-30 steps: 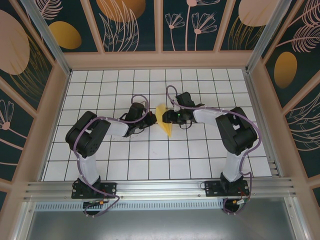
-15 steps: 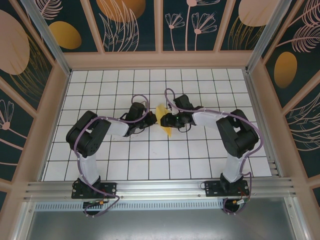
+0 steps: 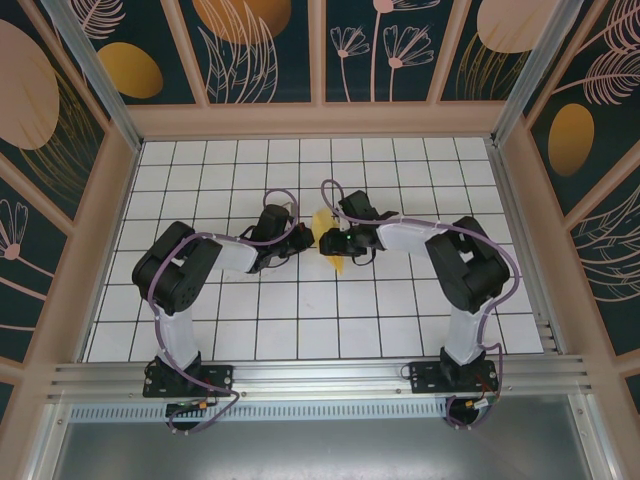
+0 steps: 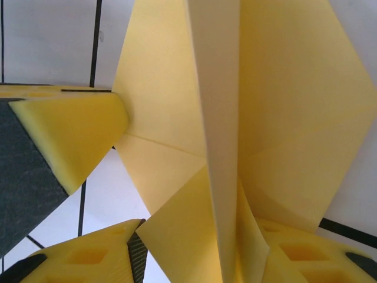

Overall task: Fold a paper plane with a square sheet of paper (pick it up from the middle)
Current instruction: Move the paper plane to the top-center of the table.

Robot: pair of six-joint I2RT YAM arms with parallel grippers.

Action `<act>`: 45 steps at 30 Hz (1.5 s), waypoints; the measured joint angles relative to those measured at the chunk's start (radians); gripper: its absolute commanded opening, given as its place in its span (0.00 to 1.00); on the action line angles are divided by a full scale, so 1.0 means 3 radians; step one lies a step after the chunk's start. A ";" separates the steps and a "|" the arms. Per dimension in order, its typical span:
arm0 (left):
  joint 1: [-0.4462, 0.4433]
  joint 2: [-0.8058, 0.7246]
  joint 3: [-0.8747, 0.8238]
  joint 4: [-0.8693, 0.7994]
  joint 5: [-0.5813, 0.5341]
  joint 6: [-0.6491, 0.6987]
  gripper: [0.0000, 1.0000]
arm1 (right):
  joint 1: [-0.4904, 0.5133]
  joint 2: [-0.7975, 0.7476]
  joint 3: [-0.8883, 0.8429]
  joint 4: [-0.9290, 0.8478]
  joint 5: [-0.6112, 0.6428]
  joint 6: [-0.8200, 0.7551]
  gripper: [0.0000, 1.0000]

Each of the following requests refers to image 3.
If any yellow square paper sheet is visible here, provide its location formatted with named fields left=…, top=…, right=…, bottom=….
left=311, top=206, right=350, bottom=277

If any grey metal panel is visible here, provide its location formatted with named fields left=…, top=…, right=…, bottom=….
left=47, top=419, right=596, bottom=480

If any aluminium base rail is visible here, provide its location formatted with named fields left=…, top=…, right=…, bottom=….
left=47, top=354, right=599, bottom=401

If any aluminium side rail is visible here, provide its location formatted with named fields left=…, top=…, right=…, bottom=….
left=487, top=142, right=566, bottom=356

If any slotted grey cable duct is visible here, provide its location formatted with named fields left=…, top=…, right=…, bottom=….
left=67, top=403, right=576, bottom=422

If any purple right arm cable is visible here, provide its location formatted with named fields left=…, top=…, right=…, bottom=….
left=321, top=178, right=524, bottom=432

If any aluminium corner post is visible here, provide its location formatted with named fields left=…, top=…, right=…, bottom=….
left=492, top=0, right=584, bottom=146
left=42, top=0, right=144, bottom=151

